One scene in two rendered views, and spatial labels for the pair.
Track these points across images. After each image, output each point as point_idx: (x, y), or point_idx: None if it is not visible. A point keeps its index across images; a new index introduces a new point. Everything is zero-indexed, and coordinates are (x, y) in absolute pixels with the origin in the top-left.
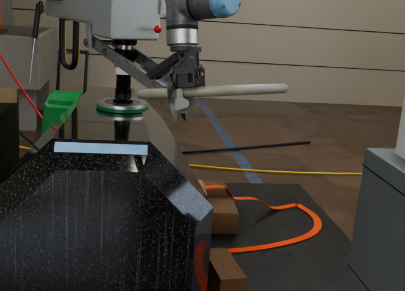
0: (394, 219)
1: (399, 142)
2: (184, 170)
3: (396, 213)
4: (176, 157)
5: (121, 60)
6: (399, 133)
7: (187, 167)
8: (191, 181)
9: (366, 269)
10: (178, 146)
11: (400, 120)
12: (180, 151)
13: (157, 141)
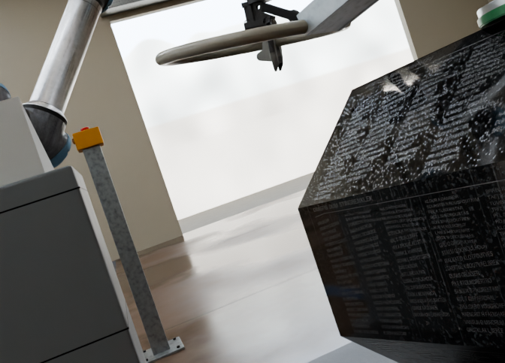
0: (95, 218)
1: (41, 159)
2: (341, 155)
3: (92, 211)
4: (371, 139)
5: None
6: (37, 149)
7: (370, 173)
8: (325, 167)
9: (120, 297)
10: (491, 161)
11: (31, 133)
12: (447, 163)
13: (375, 96)
